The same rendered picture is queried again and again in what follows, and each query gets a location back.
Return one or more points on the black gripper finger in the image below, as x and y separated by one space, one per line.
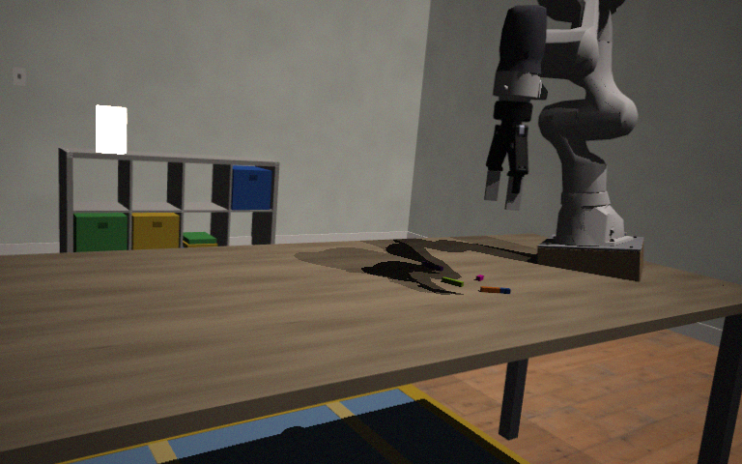
496 159
519 150

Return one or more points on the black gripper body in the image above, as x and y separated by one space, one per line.
515 111

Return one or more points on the lime green rod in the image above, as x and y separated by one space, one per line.
453 281

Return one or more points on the purple rod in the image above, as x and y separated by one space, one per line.
432 266

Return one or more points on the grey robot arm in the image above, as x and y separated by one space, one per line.
528 51

